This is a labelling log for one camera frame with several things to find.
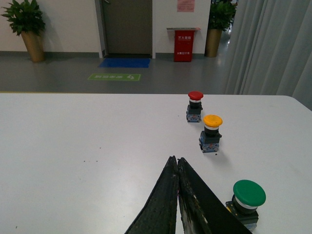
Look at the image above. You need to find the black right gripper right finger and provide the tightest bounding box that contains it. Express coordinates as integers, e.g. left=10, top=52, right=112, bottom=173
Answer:
left=177, top=157, right=250, bottom=234

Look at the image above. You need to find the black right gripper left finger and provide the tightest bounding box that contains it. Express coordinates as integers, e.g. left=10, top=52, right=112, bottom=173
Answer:
left=126, top=156, right=179, bottom=234

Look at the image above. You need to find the yellow mushroom push button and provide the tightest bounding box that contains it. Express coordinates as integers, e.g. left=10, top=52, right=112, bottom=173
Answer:
left=199, top=115, right=223, bottom=153

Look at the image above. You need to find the green mushroom push button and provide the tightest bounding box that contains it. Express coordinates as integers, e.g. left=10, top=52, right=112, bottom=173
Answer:
left=226, top=179, right=266, bottom=232

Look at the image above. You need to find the red mushroom push button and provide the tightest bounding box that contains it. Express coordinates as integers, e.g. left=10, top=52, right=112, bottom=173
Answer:
left=186, top=91, right=203, bottom=122

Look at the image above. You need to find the green floor sign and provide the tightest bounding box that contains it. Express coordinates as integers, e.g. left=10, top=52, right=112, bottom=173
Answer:
left=88, top=73, right=141, bottom=81

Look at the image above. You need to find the blue floor mat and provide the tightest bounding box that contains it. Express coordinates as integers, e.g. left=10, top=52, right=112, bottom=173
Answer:
left=99, top=58, right=150, bottom=68

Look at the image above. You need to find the grey curtain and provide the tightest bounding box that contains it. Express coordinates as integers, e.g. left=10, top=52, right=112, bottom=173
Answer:
left=224, top=0, right=312, bottom=108

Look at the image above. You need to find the red fire extinguisher box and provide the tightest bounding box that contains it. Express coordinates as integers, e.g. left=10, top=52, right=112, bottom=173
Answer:
left=167, top=27, right=201, bottom=62

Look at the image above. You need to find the grey door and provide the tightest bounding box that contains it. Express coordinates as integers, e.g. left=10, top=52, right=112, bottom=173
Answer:
left=102, top=0, right=153, bottom=58

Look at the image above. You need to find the right potted plant gold vase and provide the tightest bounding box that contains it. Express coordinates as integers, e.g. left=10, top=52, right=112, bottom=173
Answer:
left=204, top=0, right=237, bottom=58

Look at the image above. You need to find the potted plant gold vase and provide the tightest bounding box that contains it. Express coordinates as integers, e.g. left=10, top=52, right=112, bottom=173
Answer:
left=204, top=0, right=237, bottom=58
left=2, top=0, right=45, bottom=63

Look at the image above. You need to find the left potted plant gold vase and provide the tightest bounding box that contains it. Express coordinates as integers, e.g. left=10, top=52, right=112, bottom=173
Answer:
left=2, top=0, right=45, bottom=63

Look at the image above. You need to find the pink wall notice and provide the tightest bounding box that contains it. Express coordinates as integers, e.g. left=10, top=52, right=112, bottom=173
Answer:
left=177, top=0, right=195, bottom=13

